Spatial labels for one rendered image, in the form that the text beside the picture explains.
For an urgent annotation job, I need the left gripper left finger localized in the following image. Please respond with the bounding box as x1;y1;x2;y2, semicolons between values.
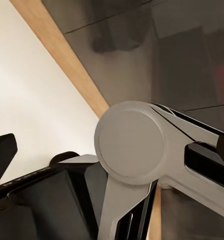
0;133;18;180

